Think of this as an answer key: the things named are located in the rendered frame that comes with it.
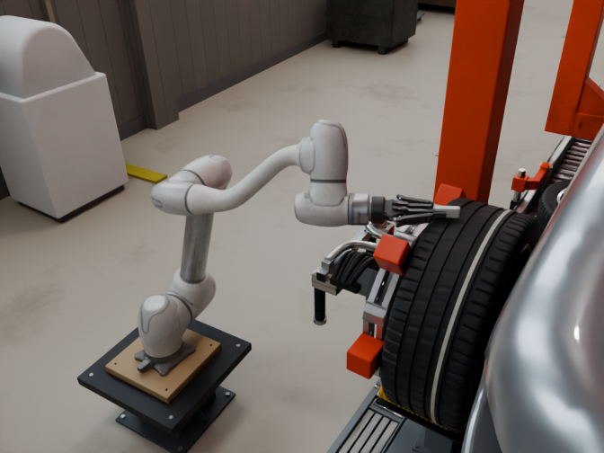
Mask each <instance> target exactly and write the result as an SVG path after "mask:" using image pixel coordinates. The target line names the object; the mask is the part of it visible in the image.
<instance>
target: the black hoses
mask: <svg viewBox="0 0 604 453"><path fill-rule="evenodd" d="M367 268H370V269H372V270H375V271H379V270H380V267H379V266H378V263H377V262H376V260H375V258H374V257H373V254H371V253H367V252H358V251H352V250H349V251H347V252H346V253H344V254H343V256H342V257H341V259H340V260H339V262H338V264H337V266H336V269H335V271H334V274H333V276H332V277H331V278H330V284H332V285H334V286H336V287H338V288H341V289H345V290H348V291H350V292H352V293H354V294H358V292H359V291H360V290H361V284H359V283H358V282H356V281H357V280H358V278H359V277H360V275H361V274H362V273H363V272H364V271H365V270H366V269H367Z"/></svg>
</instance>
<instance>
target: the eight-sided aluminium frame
mask: <svg viewBox="0 0 604 453"><path fill-rule="evenodd" d="M429 224H430V223H425V224H419V227H418V228H417V229H416V230H415V231H414V232H413V233H412V234H411V232H412V231H413V230H414V228H415V227H416V226H417V225H418V224H417V225H409V226H401V227H400V228H399V229H398V230H396V231H395V234H394V235H393V237H396V238H399V239H402V240H405V241H407V242H408V243H409V245H410V246H411V249H412V251H413V252H414V250H415V249H416V246H417V245H418V243H419V242H420V240H421V238H422V236H423V234H424V232H425V231H426V229H427V227H428V226H429ZM389 274H390V271H386V270H383V269H381V268H380V270H379V272H378V275H377V278H376V281H375V283H374V286H373V288H372V290H371V292H370V295H369V299H368V300H366V304H365V308H364V311H363V316H362V319H363V330H362V332H363V333H365V334H367V335H370V336H372V337H374V332H375V324H376V325H377V331H376V338H377V339H379V340H380V341H384V340H385V336H386V329H387V326H388V321H389V317H390V314H391V310H392V307H393V304H394V302H395V297H396V294H397V291H398V289H399V286H400V284H401V281H402V279H403V276H401V275H398V274H395V273H394V275H393V277H392V279H391V282H390V284H389V287H388V289H387V292H386V295H385V298H384V300H383V302H380V301H379V300H380V298H381V295H382V292H383V290H384V287H385V285H386V282H387V279H388V276H389ZM374 375H376V376H378V377H380V378H381V365H380V366H379V368H378V369H377V371H376V372H375V374H374Z"/></svg>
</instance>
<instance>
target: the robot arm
mask: <svg viewBox="0 0 604 453"><path fill-rule="evenodd" d="M292 165H295V166H298V167H300V169H301V171H302V172H303V173H307V174H309V175H310V185H309V190H303V191H301V192H300V193H298V194H297V195H296V196H295V199H294V212H295V216H296V218H297V220H298V221H299V222H301V223H304V224H308V225H311V226H317V227H341V226H347V225H351V226H367V225H368V224H369V221H371V223H374V224H383V223H384V222H385V220H387V221H390V222H394V223H395V227H402V226H409V225H417V224H425V223H430V222H431V221H433V218H459V216H460V207H459V206H434V202H433V201H431V200H423V199H417V198H412V197H405V196H403V195H401V194H397V195H396V198H395V199H394V200H386V198H385V197H384V196H373V197H372V198H370V197H369V194H368V193H354V192H352V193H348V190H347V172H348V167H349V148H348V139H347V135H346V132H345V129H344V127H343V126H342V125H341V123H339V122H335V121H329V120H319V121H318V122H316V123H315V124H314V125H313V127H312V128H311V129H310V134H309V136H308V137H306V138H303V139H302V140H301V142H300V143H299V144H296V145H293V146H289V147H284V148H282V149H280V150H278V151H277V152H275V153H274V154H272V155H270V156H269V157H268V158H267V159H266V160H264V161H263V162H262V163H261V164H260V165H258V166H257V167H256V168H255V169H254V170H252V171H251V172H250V173H249V174H248V175H246V176H245V177H244V178H243V180H242V181H240V182H239V183H238V184H237V185H235V186H234V187H232V188H230V189H228V190H226V188H227V185H228V184H229V183H230V180H231V177H232V167H231V165H230V163H229V162H228V161H227V160H226V159H225V158H224V157H223V156H221V155H204V156H201V157H199V158H197V159H196V160H194V161H192V162H190V163H189V164H187V165H186V166H184V167H183V168H182V169H181V171H180V172H178V173H176V174H175V175H173V176H172V177H170V178H169V179H167V181H166V182H160V183H158V184H157V185H156V186H154V188H153V189H152V190H151V193H150V199H151V202H152V203H153V204H154V205H155V207H156V208H158V209H160V210H162V211H163V212H165V213H168V214H173V215H180V216H186V221H185V229H184V238H183V247H182V264H181V268H180V269H178V270H177V271H176V272H175V274H174V276H173V280H172V283H171V285H170V287H169V289H168V292H167V293H166V294H156V295H153V296H151V297H149V298H147V299H145V300H144V301H143V303H142V304H141V306H140V308H139V310H138V331H139V336H140V340H141V342H142V345H143V348H144V349H143V350H142V351H139V352H137V353H136V354H135V355H134V357H135V360H139V361H141V364H140V365H139V366H138V372H140V373H143V372H145V371H147V370H149V369H153V370H155V371H156V372H158V373H159V375H160V376H161V377H165V376H167V375H168V373H169V372H170V371H171V370H172V369H173V368H174V367H176V366H177V365H178V364H179V363H180V362H182V361H183V360H184V359H186V358H187V357H188V356H189V355H191V354H192V353H194V352H195V351H196V349H195V347H194V346H192V345H189V344H188V343H186V342H184V341H183V340H182V336H183V335H184V333H185V331H186V329H187V327H188V325H189V324H190V322H191V321H193V320H194V319H195V318H196V317H197V316H198V315H200V314H201V313H202V312H203V311H204V309H205V308H206V307H207V306H208V305H209V304H210V302H211V301H212V299H213V298H214V296H215V293H216V288H217V285H216V282H215V279H214V278H213V276H212V275H211V274H210V273H209V272H208V271H206V268H207V262H208V256H209V244H210V238H211V231H212V225H213V219H214V213H215V212H223V211H229V210H231V209H236V208H238V207H240V206H241V205H243V204H244V203H246V202H247V201H248V200H249V199H250V198H251V197H252V196H254V195H255V194H256V193H257V192H258V191H259V190H260V189H261V188H262V187H264V186H265V185H266V184H267V183H268V182H269V181H270V180H271V179H272V178H274V177H275V176H276V175H277V174H278V173H279V172H280V171H282V170H283V169H285V168H286V167H288V166H292ZM426 203H427V204H426Z"/></svg>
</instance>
